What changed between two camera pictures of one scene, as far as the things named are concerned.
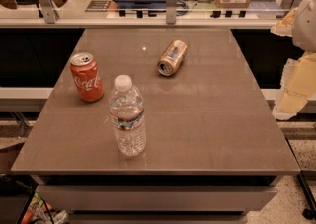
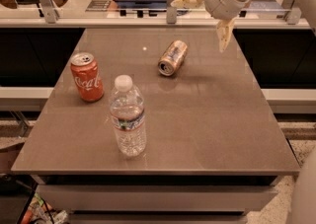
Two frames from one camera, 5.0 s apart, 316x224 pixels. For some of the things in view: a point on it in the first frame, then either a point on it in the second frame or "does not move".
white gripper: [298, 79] to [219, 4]
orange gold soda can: [172, 56] does not move
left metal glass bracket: [48, 11] does not move
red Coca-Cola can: [87, 76] does not move
